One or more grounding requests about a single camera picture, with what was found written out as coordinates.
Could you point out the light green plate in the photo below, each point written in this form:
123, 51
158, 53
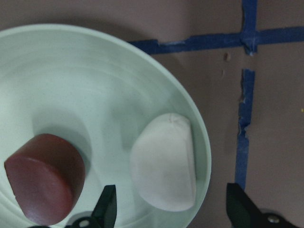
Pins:
99, 93

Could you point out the white bun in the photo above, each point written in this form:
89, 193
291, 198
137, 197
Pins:
162, 163

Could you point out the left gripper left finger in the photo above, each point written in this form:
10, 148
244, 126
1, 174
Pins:
104, 213

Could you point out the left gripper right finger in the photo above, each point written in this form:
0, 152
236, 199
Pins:
243, 213

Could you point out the dark red bun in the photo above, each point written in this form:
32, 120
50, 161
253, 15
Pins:
46, 175

